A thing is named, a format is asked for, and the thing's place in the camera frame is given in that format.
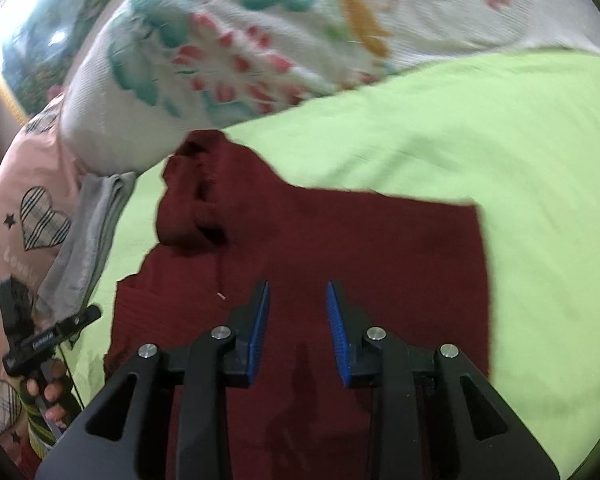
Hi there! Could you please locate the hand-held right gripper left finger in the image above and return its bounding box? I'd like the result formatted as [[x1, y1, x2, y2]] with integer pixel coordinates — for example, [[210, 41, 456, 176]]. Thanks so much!
[[34, 280, 272, 480]]

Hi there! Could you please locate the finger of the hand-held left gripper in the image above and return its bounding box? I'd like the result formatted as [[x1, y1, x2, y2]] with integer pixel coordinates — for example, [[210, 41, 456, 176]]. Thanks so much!
[[60, 304, 103, 336]]

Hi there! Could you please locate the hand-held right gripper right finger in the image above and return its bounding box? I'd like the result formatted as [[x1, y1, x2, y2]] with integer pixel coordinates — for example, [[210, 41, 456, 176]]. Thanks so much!
[[326, 280, 562, 480]]

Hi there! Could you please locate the maroon knit sweater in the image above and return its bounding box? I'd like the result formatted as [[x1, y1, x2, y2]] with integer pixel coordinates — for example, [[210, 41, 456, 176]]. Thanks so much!
[[102, 130, 497, 480]]

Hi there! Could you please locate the person's left forearm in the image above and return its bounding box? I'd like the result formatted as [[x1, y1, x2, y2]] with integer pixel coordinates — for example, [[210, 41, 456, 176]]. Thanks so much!
[[16, 394, 65, 458]]

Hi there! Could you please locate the person's left hand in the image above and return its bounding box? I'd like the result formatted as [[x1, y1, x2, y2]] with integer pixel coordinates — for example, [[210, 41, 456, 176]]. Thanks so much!
[[24, 360, 72, 424]]

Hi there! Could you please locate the grey folded cloth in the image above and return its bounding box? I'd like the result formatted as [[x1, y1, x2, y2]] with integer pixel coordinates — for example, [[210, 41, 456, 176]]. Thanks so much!
[[34, 172, 139, 312]]

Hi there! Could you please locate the person's red garment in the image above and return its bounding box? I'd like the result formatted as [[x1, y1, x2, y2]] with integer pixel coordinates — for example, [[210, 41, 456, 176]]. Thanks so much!
[[14, 439, 47, 480]]

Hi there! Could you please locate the pink heart print quilt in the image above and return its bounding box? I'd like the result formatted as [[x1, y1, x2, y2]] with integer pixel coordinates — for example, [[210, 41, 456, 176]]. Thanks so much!
[[0, 94, 90, 461]]

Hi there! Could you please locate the light green bed sheet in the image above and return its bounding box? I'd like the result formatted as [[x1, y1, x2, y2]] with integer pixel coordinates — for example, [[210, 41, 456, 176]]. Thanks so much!
[[55, 52, 600, 480]]

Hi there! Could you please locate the gold framed landscape painting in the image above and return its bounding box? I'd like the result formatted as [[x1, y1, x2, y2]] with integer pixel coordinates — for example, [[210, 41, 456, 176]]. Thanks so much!
[[0, 0, 127, 113]]

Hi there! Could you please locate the white floral pillow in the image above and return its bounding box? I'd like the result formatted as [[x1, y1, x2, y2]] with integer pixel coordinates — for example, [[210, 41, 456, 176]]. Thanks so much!
[[59, 0, 600, 177]]

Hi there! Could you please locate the black cable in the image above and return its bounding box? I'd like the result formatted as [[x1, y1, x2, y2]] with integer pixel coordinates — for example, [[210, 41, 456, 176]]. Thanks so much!
[[60, 346, 89, 409]]

